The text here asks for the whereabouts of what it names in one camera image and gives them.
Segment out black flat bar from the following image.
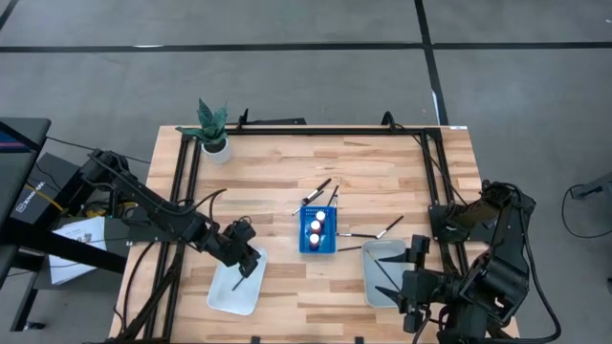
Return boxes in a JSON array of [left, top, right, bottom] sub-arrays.
[[248, 117, 308, 127]]

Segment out black floor cable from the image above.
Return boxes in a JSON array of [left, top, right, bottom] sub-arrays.
[[560, 183, 612, 240]]

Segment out thick black brush silver ferrule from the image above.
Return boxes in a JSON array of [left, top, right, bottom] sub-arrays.
[[301, 178, 333, 203]]

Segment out black table cable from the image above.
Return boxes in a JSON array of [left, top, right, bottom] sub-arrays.
[[120, 241, 157, 333]]

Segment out black aluminium table frame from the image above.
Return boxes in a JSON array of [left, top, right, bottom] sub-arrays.
[[112, 124, 522, 344]]

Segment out black desk beam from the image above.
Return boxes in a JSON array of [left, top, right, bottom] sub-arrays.
[[0, 222, 128, 276]]

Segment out green plant in white pot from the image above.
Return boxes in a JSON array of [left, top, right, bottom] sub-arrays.
[[175, 97, 236, 165]]

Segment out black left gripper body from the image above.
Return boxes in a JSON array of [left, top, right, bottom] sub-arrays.
[[211, 218, 262, 269]]

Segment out white plastic bin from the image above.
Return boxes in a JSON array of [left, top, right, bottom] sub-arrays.
[[206, 244, 269, 317]]

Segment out grey plastic bin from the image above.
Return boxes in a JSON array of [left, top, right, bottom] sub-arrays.
[[361, 238, 416, 309]]

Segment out yellow cable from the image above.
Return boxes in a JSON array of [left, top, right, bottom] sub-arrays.
[[24, 183, 67, 214]]

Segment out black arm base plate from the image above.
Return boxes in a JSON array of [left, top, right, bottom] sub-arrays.
[[126, 204, 198, 244], [429, 204, 460, 243]]

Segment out white paper sheet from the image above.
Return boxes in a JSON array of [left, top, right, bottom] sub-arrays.
[[46, 215, 108, 287]]

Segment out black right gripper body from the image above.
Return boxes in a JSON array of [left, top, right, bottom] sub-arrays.
[[399, 234, 463, 334]]

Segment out black computer box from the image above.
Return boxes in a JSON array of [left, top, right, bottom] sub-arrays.
[[9, 151, 100, 229]]

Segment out black desk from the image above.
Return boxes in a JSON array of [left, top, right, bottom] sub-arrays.
[[0, 117, 53, 230]]

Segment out blue plastic basket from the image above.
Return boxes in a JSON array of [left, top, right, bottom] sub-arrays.
[[298, 204, 338, 254]]

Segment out grey stand foot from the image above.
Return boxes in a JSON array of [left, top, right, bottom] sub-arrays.
[[569, 171, 612, 201]]

